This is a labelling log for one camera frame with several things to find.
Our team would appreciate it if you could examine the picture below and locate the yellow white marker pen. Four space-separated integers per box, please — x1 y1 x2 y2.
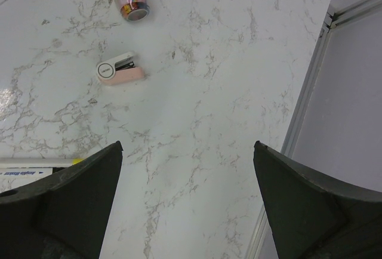
1 158 84 180

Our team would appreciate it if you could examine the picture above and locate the aluminium frame rail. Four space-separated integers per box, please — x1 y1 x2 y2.
247 0 381 258

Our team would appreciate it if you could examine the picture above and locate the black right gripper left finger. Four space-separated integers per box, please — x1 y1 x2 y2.
1 141 123 258

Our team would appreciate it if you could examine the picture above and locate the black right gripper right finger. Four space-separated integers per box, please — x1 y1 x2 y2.
254 141 381 258

